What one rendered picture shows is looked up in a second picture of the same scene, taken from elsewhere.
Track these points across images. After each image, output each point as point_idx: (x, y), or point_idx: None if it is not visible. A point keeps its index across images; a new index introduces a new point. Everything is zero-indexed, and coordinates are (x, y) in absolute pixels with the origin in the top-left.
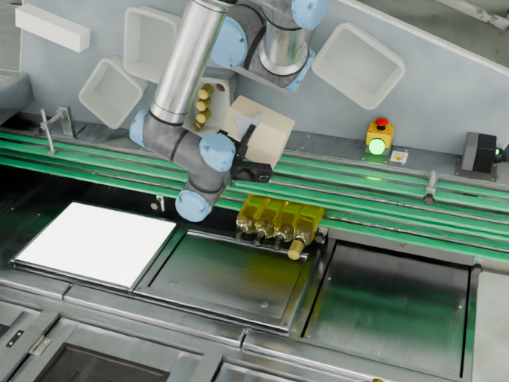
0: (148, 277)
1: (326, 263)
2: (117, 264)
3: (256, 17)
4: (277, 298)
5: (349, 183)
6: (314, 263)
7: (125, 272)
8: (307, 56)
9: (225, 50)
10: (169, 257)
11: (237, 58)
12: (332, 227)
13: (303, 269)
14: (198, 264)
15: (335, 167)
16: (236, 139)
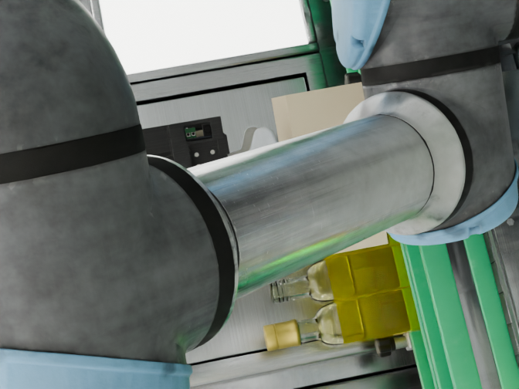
0: (147, 91)
1: (375, 369)
2: (149, 19)
3: (500, 5)
4: (222, 334)
5: (452, 382)
6: (346, 355)
7: (140, 45)
8: (445, 224)
9: (340, 8)
10: (220, 89)
11: (340, 52)
12: (415, 360)
13: (317, 343)
14: (229, 150)
15: (495, 325)
16: (283, 139)
